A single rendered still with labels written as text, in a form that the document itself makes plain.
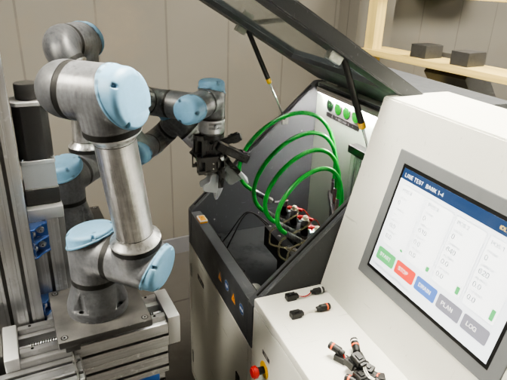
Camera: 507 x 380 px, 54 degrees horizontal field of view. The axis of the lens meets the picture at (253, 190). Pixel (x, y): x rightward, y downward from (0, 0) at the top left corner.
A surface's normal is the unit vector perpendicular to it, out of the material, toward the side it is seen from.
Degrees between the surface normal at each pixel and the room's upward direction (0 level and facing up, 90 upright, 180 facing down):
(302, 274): 90
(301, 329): 0
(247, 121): 90
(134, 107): 82
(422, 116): 76
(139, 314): 0
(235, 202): 90
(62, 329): 0
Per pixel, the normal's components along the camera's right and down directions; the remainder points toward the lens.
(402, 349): -0.89, -0.10
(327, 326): 0.04, -0.92
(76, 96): -0.36, 0.29
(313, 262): 0.38, 0.38
